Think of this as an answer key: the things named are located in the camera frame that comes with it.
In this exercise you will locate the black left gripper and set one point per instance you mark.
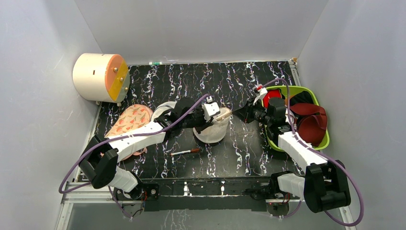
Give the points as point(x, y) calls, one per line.
point(204, 124)

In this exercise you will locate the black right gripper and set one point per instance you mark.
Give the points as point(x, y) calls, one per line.
point(249, 112)

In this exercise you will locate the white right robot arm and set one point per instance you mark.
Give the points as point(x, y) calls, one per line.
point(324, 186)

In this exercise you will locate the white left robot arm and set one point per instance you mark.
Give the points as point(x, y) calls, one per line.
point(101, 156)

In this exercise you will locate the pink floral laundry bag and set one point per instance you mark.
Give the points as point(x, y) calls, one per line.
point(131, 118)

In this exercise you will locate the maroon bra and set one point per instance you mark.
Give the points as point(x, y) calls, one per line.
point(311, 122)

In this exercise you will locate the red capped marker pen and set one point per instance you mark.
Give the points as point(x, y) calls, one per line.
point(185, 152)

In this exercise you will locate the red garment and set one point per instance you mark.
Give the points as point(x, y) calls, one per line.
point(274, 93)

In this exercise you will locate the black garment in basket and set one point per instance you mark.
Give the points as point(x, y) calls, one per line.
point(303, 97)

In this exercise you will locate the green white tape strip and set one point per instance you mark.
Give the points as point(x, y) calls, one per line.
point(155, 63)

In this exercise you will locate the cream drum with orange lid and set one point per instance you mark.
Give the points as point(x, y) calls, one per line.
point(101, 77)

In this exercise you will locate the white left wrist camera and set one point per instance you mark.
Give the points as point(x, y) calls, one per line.
point(210, 109)

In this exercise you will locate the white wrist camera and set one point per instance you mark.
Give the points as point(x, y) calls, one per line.
point(260, 92)
point(210, 109)

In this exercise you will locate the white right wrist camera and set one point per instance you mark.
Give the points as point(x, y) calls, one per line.
point(260, 92)

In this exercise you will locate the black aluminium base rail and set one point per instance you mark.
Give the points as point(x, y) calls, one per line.
point(252, 193)

